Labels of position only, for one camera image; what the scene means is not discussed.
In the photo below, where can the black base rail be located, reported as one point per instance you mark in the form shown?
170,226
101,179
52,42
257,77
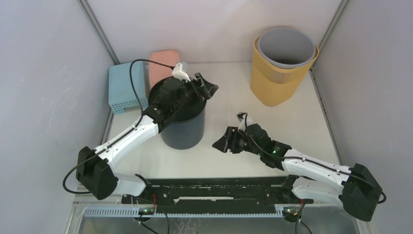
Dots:
217,196

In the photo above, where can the dark blue cylindrical bin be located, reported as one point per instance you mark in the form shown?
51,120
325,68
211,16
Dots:
188,128

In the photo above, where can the yellow perforated bin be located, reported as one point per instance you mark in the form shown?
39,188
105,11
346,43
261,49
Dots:
272,85

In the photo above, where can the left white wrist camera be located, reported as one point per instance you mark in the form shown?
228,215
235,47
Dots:
180,72

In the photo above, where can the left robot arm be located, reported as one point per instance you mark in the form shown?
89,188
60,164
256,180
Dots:
96,167

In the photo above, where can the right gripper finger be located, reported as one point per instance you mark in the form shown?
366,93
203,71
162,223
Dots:
231,132
222,144

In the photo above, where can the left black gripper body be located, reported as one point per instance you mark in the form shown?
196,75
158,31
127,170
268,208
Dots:
198,95

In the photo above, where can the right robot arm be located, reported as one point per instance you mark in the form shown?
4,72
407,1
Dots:
352,188

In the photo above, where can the grey bin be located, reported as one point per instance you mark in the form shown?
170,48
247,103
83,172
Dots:
286,48

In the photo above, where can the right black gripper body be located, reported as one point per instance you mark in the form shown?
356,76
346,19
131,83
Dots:
239,144

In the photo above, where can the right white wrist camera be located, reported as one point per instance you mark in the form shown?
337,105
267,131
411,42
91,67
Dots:
242,117

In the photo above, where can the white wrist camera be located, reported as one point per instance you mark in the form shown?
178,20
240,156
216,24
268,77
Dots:
180,72
242,117

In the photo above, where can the blue plastic basket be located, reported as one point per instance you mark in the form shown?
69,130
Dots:
125,90

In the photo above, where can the pink plastic basket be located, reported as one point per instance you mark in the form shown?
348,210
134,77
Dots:
159,72

